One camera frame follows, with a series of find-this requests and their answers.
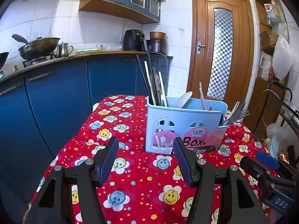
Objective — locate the red floral tablecloth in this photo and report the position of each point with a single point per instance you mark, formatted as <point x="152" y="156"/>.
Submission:
<point x="144" y="175"/>

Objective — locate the pale green dish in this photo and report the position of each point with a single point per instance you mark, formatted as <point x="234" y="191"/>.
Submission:
<point x="86" y="50"/>

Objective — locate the white plastic bag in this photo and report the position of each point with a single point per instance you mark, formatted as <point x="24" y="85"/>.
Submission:
<point x="283" y="58"/>

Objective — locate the all silver fork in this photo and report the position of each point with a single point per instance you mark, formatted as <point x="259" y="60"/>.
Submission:
<point x="238" y="116"/>

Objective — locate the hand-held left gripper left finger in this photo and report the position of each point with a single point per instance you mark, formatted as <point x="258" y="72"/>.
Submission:
<point x="108" y="161"/>

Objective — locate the copper pot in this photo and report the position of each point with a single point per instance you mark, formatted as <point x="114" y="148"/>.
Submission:
<point x="157" y="35"/>

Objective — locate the black chopstick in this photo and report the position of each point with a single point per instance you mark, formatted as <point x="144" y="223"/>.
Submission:
<point x="149" y="63"/>
<point x="143" y="74"/>

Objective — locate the dark steel wok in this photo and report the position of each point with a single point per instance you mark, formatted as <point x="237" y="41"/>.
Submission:
<point x="38" y="47"/>

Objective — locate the blue kitchen base cabinets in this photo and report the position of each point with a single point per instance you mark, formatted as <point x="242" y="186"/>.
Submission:
<point x="58" y="102"/>

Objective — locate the black air fryer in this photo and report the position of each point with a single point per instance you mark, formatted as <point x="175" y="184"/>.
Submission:
<point x="132" y="39"/>

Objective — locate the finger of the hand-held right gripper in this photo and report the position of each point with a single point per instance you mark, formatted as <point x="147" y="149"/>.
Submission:
<point x="267" y="159"/>
<point x="254" y="168"/>

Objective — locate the wooden shelf unit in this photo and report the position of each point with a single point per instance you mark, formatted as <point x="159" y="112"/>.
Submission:
<point x="259" y="93"/>

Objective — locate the silver table knife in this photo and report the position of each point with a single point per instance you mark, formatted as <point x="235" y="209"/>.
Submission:
<point x="157" y="84"/>

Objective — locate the pale fork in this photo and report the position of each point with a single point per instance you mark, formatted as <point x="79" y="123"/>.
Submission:
<point x="234" y="109"/>

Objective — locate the light blue utensil box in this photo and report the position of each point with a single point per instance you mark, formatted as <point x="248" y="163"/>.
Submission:
<point x="186" y="116"/>

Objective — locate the gas stove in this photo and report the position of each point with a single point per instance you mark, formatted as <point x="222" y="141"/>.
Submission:
<point x="37" y="60"/>

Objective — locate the wooden wall cabinet blue doors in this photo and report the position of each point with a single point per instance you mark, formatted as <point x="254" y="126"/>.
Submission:
<point x="121" y="2"/>

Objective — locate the wooden door with glass panel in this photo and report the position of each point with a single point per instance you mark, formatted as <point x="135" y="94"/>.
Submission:
<point x="203" y="23"/>

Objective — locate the steel pitcher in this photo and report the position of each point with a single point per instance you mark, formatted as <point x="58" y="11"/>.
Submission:
<point x="62" y="50"/>

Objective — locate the black frying pan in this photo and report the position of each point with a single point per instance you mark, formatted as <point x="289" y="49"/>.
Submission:
<point x="3" y="59"/>

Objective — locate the clear plastic bags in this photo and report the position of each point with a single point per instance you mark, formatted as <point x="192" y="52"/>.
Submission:
<point x="275" y="133"/>

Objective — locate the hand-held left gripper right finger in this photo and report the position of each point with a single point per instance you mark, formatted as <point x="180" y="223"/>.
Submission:
<point x="183" y="163"/>

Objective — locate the white wall switch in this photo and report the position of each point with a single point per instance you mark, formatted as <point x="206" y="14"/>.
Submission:
<point x="182" y="27"/>

